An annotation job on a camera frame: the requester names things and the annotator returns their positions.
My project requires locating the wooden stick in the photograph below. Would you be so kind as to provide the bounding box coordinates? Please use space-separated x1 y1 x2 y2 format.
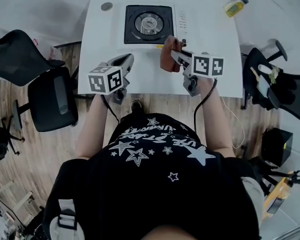
249 66 261 82

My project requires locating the black box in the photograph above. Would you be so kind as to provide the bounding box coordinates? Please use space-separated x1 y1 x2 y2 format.
260 128 294 168

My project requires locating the pink white plastic bag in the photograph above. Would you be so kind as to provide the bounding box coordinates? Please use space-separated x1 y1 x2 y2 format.
32 37 64 61

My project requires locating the black chair base with wheels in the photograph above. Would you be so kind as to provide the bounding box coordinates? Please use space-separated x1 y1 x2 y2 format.
0 113 26 166

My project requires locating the green crumpled item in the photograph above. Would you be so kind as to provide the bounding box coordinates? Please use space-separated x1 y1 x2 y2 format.
268 66 281 84

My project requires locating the yellow board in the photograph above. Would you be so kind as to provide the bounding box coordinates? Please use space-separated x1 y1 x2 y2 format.
261 170 300 221

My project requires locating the grey bag with black strap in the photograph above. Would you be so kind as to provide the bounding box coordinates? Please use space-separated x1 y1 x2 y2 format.
49 198 79 240

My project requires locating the white black portable stove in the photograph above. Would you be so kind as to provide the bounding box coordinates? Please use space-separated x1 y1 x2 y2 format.
116 3 191 54

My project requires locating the black star print shirt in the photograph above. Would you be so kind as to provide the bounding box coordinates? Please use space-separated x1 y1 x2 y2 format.
41 112 261 240

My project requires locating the brown cloth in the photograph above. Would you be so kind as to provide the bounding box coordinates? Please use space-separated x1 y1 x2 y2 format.
159 35 189 73

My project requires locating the white cylinder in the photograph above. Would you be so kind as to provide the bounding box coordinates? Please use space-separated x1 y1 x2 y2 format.
258 64 273 74

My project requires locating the person's dark shoe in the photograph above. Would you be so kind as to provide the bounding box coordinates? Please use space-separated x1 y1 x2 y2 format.
130 98 144 115

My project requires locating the grey round table grommet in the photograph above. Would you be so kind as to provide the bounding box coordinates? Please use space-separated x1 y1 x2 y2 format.
100 1 114 12

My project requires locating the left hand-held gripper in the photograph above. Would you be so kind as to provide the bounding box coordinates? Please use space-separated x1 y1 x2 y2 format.
87 53 136 106

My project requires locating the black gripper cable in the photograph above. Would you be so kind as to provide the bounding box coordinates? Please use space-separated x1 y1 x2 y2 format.
100 94 121 124
193 77 219 135

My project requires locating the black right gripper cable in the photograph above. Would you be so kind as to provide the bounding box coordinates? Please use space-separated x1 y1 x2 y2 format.
193 77 219 135

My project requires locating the black office chair with clutter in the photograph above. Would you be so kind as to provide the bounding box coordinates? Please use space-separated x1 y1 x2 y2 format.
240 39 300 123

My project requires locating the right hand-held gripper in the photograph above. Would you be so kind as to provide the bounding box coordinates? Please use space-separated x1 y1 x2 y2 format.
170 48 225 98

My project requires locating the light wooden frame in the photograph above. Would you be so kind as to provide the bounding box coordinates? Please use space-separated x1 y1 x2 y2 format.
0 179 41 226

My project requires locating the person's left forearm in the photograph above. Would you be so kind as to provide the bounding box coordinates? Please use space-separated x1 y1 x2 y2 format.
74 93 121 160

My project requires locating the yellow oil bottle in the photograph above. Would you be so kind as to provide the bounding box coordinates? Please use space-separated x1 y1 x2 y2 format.
223 0 250 18

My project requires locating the person's right forearm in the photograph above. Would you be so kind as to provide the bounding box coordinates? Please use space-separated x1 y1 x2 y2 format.
196 77 237 158

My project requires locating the grey flat device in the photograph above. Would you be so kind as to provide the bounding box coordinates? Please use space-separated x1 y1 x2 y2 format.
255 78 271 98

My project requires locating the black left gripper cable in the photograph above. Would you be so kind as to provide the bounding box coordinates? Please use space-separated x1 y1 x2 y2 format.
100 94 121 124

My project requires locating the black mesh office chair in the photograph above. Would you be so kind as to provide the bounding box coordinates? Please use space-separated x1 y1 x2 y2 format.
0 29 80 133

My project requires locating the white cable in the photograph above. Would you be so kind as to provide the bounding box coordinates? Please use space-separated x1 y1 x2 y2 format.
220 96 246 150

